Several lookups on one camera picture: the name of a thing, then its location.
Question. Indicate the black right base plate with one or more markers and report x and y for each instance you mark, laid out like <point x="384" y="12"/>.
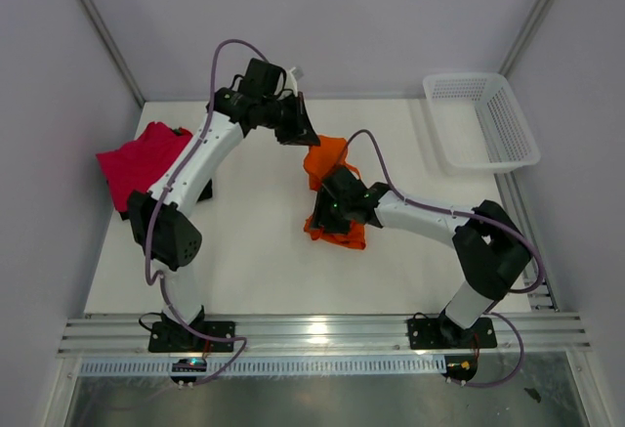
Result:
<point x="438" y="334"/>

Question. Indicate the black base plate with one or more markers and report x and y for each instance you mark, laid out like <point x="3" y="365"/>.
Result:
<point x="438" y="334"/>
<point x="170" y="337"/>

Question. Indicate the slotted grey cable duct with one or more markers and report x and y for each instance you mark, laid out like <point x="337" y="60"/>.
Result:
<point x="272" y="366"/>

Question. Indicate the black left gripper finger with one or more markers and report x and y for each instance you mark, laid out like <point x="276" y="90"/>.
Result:
<point x="304" y="134"/>
<point x="287" y="134"/>

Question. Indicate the left controller board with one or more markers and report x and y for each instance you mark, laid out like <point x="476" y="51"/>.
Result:
<point x="188" y="370"/>

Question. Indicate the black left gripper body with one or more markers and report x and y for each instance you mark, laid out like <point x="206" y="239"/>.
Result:
<point x="284" y="110"/>

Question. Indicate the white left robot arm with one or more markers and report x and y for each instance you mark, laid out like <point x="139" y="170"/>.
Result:
<point x="160" y="218"/>

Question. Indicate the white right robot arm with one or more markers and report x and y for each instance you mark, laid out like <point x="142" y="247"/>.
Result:
<point x="489" y="247"/>

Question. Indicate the white plastic basket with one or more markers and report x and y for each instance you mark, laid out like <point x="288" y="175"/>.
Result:
<point x="477" y="124"/>

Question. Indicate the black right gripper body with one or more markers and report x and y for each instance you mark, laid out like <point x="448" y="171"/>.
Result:
<point x="339" y="219"/>

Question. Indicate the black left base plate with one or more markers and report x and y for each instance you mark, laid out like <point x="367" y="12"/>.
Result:
<point x="170" y="337"/>

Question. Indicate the orange t shirt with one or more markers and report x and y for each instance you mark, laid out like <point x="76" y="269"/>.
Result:
<point x="318" y="163"/>

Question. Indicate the pink folded t shirt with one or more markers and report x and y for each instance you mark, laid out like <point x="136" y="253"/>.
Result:
<point x="138" y="164"/>

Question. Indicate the right controller board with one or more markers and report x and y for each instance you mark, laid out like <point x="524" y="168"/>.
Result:
<point x="460" y="370"/>

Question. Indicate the controller board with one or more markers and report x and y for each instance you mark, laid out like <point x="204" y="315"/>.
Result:
<point x="460" y="370"/>
<point x="188" y="370"/>

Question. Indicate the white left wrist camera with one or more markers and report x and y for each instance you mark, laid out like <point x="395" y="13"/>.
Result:
<point x="293" y="75"/>

